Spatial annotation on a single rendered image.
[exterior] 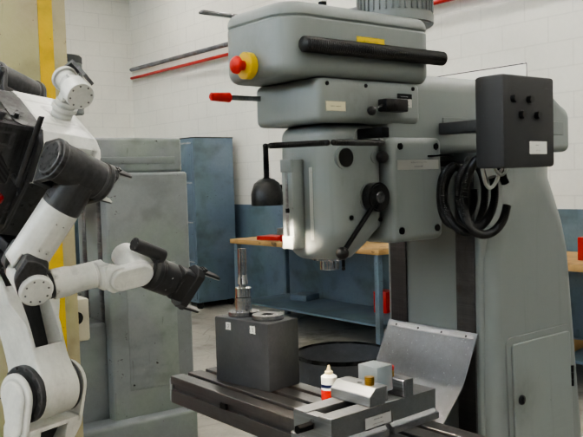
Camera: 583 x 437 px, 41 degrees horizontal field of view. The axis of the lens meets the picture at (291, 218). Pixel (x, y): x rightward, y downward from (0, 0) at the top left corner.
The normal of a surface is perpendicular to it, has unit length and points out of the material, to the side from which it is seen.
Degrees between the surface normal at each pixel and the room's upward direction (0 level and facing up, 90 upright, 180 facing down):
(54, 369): 61
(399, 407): 90
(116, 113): 90
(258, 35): 90
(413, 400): 90
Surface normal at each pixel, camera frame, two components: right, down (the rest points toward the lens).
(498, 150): -0.78, 0.06
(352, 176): 0.62, 0.02
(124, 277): 0.55, 0.43
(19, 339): -0.55, 0.06
